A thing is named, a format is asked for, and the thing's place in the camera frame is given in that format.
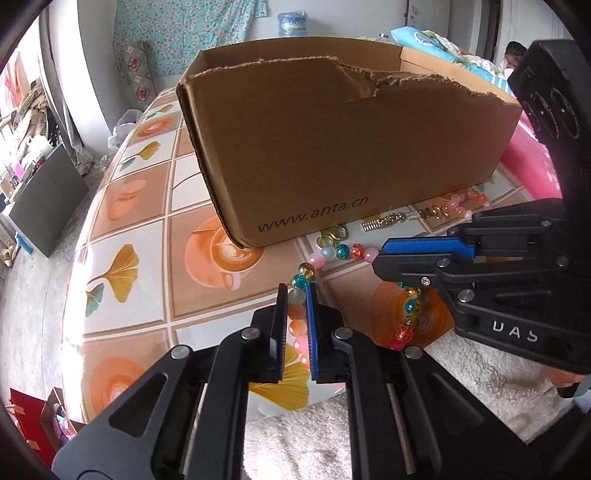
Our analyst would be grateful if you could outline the cluttered shelf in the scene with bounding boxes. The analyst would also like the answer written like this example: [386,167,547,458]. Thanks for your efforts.
[0,76,63,204]

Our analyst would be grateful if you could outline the pink floral blanket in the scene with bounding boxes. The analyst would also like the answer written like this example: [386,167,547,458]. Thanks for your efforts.
[501,111,565,200]

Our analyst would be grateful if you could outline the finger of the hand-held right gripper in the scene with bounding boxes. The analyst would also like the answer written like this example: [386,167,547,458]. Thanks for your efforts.
[372,253,572,325]
[381,198,570,260]

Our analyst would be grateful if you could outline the white plastic bag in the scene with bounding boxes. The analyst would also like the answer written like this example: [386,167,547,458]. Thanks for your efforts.
[107,108,145,151]

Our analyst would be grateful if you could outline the light blue quilt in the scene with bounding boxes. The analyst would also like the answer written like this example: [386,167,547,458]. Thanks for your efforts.
[390,25,511,90]

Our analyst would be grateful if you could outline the grey red-flower hanging cloth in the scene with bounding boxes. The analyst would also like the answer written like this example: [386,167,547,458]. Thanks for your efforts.
[117,41,157,101]

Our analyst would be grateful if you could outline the brown cardboard box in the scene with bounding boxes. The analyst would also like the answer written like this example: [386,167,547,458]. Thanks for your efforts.
[175,37,523,250]

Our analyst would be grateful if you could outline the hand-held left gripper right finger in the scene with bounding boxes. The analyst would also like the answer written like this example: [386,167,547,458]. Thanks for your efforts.
[305,281,542,480]

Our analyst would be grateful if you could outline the blue labelled water jug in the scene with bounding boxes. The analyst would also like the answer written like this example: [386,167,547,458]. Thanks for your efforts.
[277,11,310,38]

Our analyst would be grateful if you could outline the tile pattern tablecloth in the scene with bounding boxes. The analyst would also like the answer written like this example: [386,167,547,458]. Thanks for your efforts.
[62,85,536,423]

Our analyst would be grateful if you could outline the grey cabinet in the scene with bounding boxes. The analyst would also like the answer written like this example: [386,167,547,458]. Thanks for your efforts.
[2,142,90,259]

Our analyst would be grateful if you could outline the gold chain bracelet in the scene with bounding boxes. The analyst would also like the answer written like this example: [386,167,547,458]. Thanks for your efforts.
[362,207,445,232]

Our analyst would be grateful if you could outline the multicolour bead bracelet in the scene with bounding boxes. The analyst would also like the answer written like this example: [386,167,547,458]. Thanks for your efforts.
[287,244,423,367]

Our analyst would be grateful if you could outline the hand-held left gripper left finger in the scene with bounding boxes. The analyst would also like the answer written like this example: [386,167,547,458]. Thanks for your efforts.
[51,284,288,480]

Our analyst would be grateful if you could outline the white fluffy cloth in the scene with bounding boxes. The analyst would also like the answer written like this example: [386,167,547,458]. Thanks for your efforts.
[242,342,583,480]

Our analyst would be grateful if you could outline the pink bead bracelet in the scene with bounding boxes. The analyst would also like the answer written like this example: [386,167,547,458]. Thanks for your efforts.
[431,187,492,222]

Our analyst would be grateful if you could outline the red gift bag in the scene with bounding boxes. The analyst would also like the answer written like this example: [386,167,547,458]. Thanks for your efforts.
[8,388,63,468]

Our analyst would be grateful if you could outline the teal floral hanging cloth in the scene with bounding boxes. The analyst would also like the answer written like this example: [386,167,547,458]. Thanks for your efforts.
[113,0,269,77]

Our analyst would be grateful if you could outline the person's right hand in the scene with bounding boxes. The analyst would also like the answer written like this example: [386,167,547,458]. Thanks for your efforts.
[547,367,588,389]

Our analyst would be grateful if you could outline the grey curtain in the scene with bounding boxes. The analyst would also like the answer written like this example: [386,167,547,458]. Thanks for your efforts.
[37,9,100,176]

